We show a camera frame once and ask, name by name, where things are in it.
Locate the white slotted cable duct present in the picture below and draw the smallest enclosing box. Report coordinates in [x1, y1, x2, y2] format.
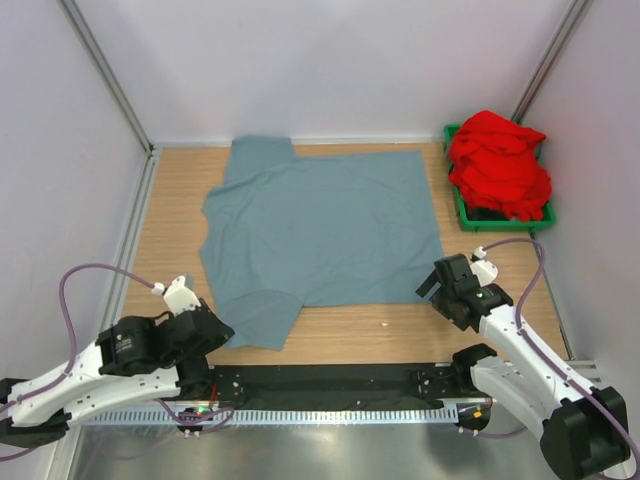
[85, 404, 459, 427]

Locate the right aluminium frame post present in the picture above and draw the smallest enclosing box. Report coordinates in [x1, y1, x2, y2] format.
[511, 0, 594, 124]

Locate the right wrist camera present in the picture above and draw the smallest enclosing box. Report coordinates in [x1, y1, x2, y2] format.
[470, 246, 499, 287]

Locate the left aluminium frame post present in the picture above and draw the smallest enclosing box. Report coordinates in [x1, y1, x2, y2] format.
[57, 0, 154, 156]

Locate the blue-grey t shirt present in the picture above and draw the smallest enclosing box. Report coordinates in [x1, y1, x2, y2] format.
[200, 136, 443, 350]

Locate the green plastic bin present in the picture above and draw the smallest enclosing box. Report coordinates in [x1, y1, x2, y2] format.
[443, 124, 556, 234]

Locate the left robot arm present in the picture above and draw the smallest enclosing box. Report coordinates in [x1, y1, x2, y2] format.
[1, 304, 234, 449]

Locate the red t shirt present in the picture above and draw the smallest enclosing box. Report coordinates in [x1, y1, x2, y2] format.
[449, 110, 552, 222]

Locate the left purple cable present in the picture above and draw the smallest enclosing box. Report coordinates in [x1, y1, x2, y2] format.
[0, 262, 236, 461]

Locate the aluminium frame post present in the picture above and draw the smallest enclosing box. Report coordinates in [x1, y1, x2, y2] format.
[511, 0, 594, 124]
[57, 0, 154, 156]

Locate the aluminium front rail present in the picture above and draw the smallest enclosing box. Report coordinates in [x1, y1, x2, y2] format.
[59, 360, 609, 407]

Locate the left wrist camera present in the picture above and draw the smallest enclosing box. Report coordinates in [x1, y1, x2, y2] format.
[162, 274, 201, 315]

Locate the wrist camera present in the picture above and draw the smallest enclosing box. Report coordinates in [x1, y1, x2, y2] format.
[470, 246, 499, 287]
[162, 274, 201, 315]

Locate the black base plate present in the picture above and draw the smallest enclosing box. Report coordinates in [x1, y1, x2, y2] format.
[210, 363, 485, 409]

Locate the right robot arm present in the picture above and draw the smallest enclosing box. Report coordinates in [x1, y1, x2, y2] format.
[416, 254, 639, 479]

